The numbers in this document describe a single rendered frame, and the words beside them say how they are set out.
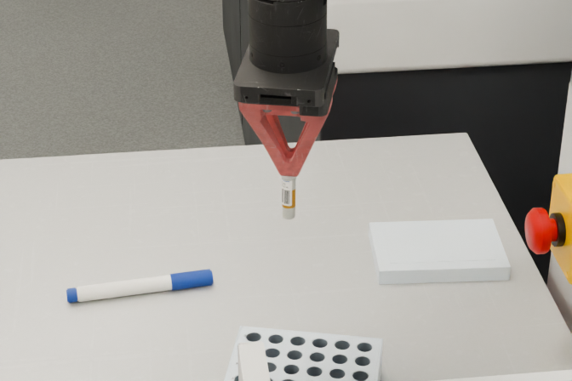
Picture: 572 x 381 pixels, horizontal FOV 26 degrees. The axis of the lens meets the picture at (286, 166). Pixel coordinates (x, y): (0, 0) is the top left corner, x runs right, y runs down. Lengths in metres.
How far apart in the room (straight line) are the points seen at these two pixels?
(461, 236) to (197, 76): 2.16
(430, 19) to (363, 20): 0.08
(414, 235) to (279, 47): 0.41
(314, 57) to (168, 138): 2.16
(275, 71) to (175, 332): 0.34
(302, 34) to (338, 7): 0.58
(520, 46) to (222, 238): 0.48
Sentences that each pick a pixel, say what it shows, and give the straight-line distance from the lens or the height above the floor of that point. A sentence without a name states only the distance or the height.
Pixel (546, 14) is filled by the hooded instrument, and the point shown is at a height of 0.87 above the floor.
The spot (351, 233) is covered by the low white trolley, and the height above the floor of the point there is 0.76.
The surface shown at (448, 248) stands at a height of 0.78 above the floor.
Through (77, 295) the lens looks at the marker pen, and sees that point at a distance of 1.18.
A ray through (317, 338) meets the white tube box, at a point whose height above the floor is 0.80.
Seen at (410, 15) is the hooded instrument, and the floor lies 0.88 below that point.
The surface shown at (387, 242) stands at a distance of 1.23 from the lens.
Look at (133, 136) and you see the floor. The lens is 3.06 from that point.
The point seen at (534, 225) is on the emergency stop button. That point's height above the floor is 0.89.
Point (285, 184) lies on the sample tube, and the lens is 0.96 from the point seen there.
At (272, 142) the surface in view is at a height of 1.00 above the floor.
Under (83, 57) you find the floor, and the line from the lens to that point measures 3.49.
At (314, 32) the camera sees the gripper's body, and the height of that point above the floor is 1.10.
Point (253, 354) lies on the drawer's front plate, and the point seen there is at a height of 0.93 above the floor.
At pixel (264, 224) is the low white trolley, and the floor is 0.76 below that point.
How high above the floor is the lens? 1.45
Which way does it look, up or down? 30 degrees down
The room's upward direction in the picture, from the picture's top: straight up
